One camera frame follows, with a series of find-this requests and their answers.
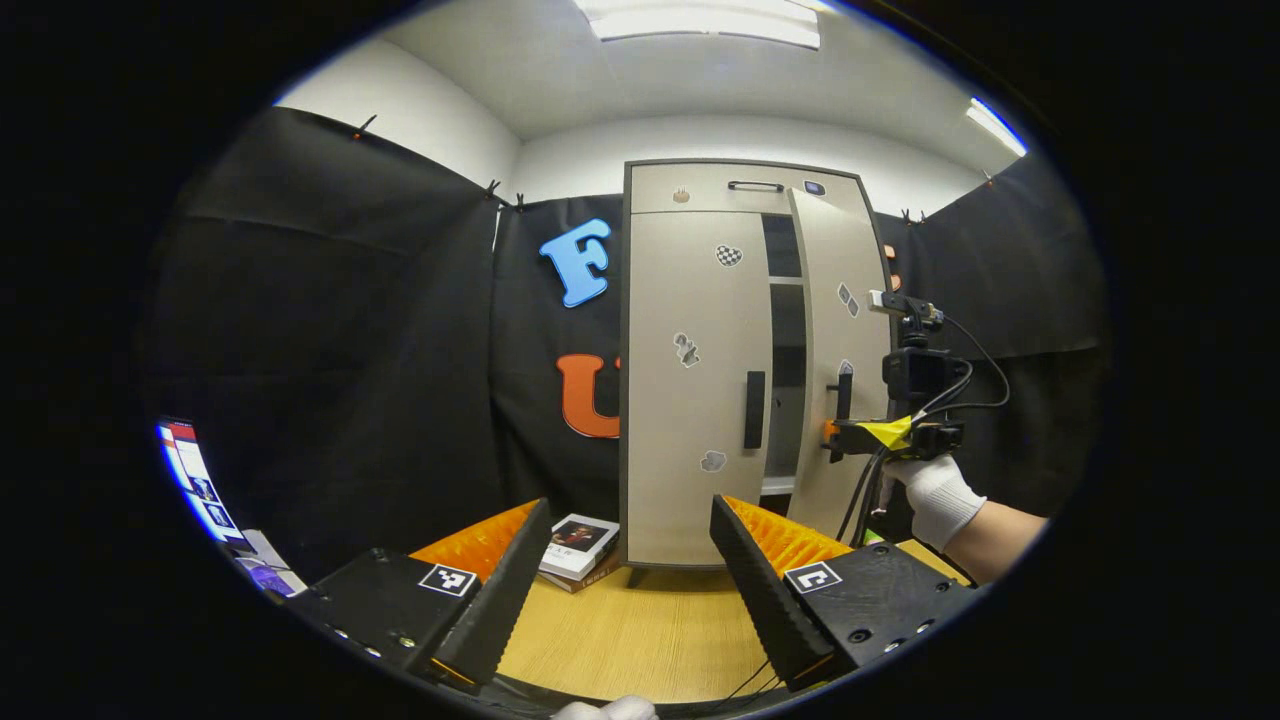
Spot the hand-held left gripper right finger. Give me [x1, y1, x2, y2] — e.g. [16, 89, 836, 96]
[710, 494, 986, 693]

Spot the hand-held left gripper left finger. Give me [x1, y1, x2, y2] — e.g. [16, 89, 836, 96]
[290, 497, 554, 691]

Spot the grey double-door shoe cabinet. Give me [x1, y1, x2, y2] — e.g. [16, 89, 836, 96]
[618, 158, 896, 586]

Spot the grey cabinet door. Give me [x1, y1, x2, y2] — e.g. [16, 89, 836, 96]
[627, 210, 771, 568]
[787, 187, 894, 541]

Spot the grey cabinet drawer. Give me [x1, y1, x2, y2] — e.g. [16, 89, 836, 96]
[630, 163, 866, 214]

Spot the brown book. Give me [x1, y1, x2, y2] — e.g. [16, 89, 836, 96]
[545, 560, 621, 595]

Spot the white paper sheet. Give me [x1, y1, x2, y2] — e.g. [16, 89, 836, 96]
[240, 530, 306, 598]

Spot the narrow ceiling light panel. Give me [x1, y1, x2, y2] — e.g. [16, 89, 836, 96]
[965, 97, 1028, 156]

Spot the black backdrop cloth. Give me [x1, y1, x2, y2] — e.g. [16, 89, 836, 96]
[140, 105, 1111, 581]

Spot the standing banner poster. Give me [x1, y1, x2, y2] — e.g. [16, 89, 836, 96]
[157, 418, 251, 546]

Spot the wide ceiling light panel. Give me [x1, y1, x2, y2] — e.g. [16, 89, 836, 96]
[575, 0, 823, 49]

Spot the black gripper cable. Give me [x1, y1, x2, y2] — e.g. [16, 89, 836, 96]
[715, 658, 783, 703]
[938, 315, 1011, 413]
[838, 450, 889, 546]

